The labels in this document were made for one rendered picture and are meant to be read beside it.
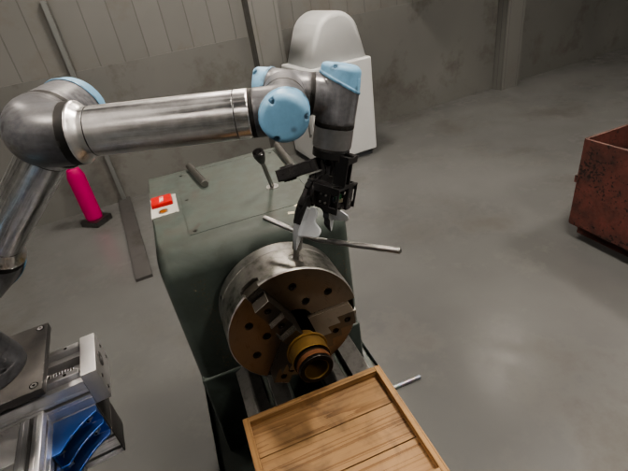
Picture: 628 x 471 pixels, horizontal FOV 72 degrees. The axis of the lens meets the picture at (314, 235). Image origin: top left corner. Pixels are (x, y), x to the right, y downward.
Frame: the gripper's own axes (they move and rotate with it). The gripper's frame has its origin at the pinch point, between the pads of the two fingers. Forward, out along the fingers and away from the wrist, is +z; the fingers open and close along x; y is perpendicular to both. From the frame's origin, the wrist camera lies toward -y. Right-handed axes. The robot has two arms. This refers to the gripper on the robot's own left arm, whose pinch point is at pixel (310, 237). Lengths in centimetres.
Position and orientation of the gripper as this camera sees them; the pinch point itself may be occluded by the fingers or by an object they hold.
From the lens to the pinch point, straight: 92.5
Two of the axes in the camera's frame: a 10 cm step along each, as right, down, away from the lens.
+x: 5.6, -3.1, 7.7
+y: 8.2, 3.3, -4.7
